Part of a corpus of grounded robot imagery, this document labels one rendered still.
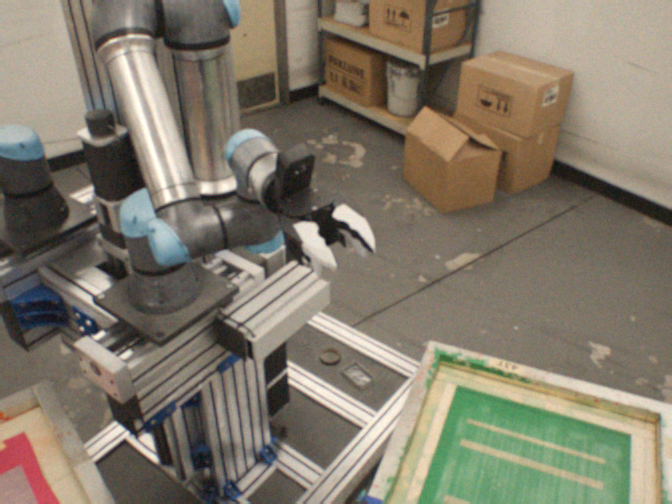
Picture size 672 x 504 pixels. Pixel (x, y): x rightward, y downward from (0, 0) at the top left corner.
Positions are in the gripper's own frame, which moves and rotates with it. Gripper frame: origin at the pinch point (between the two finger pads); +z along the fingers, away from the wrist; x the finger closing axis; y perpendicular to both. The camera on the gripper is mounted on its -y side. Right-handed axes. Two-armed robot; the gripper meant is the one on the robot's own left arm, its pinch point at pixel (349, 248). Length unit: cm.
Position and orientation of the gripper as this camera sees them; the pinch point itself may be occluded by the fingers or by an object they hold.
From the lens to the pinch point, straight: 75.4
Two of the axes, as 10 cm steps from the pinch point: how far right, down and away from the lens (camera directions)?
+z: 4.7, 5.1, -7.1
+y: 1.2, 7.7, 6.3
